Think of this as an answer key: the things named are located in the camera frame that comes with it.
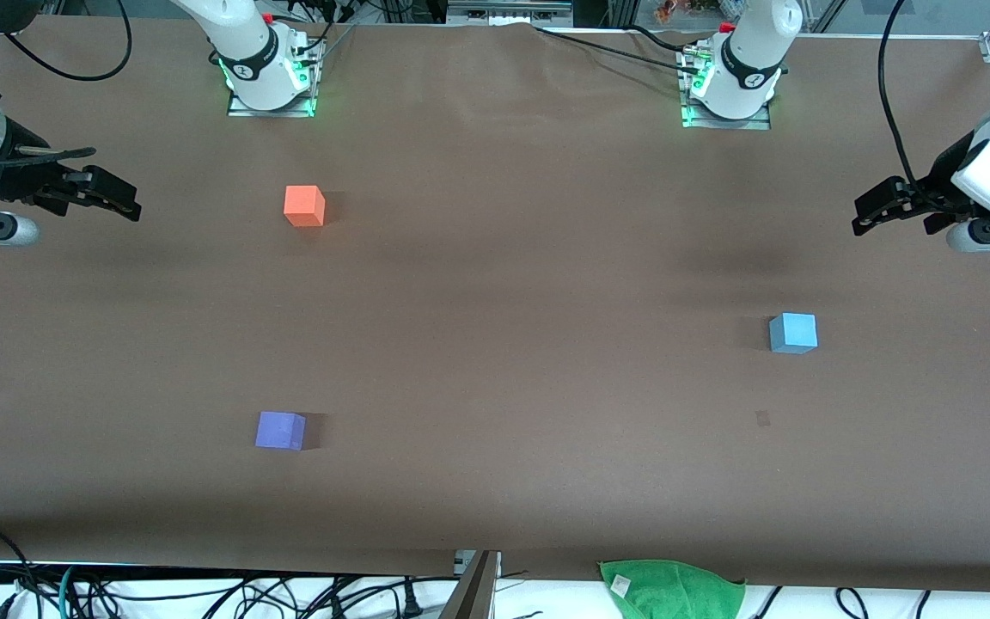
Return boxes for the blue foam block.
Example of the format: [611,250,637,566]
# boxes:
[769,312,819,354]

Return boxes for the orange foam block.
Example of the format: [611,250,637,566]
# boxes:
[284,185,327,228]

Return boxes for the purple foam block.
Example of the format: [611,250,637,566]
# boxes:
[254,411,307,451]

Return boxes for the orange toy items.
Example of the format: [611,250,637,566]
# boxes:
[654,0,724,23]

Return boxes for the brown paper table cover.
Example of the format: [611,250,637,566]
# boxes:
[0,15,990,594]

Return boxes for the green cloth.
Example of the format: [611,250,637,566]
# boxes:
[598,559,747,619]

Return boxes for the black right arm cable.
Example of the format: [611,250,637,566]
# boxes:
[0,0,132,169]

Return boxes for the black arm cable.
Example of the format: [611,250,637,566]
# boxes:
[0,0,132,169]
[878,0,927,188]

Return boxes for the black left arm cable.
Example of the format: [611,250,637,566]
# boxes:
[878,0,927,188]

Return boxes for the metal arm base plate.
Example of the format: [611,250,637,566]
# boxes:
[227,39,317,119]
[677,47,773,132]

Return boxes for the teal cable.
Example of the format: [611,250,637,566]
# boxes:
[59,563,83,619]

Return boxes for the aluminium frame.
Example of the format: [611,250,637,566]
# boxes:
[448,0,573,27]

